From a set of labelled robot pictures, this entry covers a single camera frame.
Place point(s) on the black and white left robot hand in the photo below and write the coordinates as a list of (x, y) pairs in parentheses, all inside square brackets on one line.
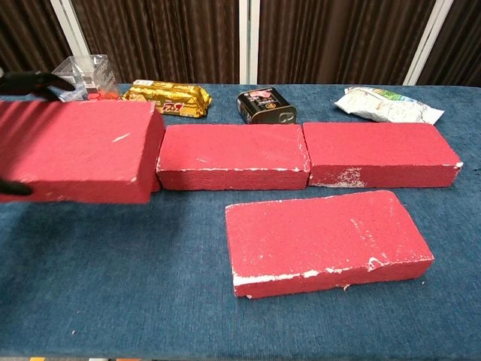
[(22, 82)]

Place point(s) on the dark brown pleated partition panel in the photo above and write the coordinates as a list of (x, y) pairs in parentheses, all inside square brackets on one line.
[(338, 37), (462, 37), (161, 37), (26, 34)]

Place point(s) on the clear box with red caps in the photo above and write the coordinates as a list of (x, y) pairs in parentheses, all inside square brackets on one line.
[(90, 73)]

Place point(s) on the gold snack package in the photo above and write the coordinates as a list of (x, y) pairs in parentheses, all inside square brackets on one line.
[(169, 97)]

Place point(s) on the blue felt table cover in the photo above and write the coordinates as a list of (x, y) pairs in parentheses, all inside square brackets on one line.
[(112, 282)]

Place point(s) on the black tin can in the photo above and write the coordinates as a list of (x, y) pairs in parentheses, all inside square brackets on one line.
[(265, 107)]

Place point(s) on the white snack bag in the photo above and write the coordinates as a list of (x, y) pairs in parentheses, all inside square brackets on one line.
[(391, 105)]

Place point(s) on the white partition frame post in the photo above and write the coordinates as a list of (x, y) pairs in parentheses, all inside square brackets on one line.
[(248, 37), (428, 37), (71, 37)]

